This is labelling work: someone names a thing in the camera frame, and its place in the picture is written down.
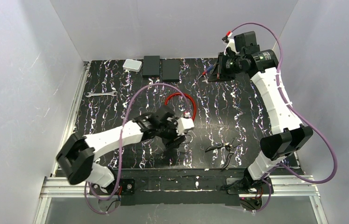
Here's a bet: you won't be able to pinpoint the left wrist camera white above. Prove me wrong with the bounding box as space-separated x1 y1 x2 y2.
176 112 194 136

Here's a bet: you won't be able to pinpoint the white rectangular box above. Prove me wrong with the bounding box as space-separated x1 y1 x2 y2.
123 59 142 72

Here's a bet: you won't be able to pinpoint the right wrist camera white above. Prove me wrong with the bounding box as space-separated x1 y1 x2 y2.
222 31 260 56

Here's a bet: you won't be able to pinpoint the silver open-end wrench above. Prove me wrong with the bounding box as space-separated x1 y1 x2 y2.
85 91 117 98

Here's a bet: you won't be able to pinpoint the black pliers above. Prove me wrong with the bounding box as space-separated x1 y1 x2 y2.
205 138 239 170

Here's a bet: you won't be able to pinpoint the red cable bike lock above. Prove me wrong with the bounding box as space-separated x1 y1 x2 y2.
164 92 198 122

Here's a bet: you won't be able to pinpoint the black box right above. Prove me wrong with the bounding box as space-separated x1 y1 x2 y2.
162 59 180 82

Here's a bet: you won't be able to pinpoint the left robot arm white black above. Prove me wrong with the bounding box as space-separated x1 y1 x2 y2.
56 105 194 188

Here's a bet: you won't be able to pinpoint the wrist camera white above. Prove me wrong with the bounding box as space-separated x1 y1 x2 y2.
222 31 260 56
176 112 194 136

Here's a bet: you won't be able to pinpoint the red blue screwdriver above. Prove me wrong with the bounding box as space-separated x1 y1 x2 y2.
196 64 214 81

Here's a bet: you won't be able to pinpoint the brass padlock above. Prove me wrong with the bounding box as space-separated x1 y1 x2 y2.
183 134 193 144

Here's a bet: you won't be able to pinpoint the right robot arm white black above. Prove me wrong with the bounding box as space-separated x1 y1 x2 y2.
208 50 313 189

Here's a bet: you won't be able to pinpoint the black box left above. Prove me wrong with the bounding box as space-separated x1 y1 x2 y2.
142 56 160 78

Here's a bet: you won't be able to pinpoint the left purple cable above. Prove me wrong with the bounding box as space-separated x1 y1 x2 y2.
84 83 192 216

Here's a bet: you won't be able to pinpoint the black box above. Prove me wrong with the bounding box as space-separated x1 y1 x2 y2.
162 59 180 82
142 56 160 78

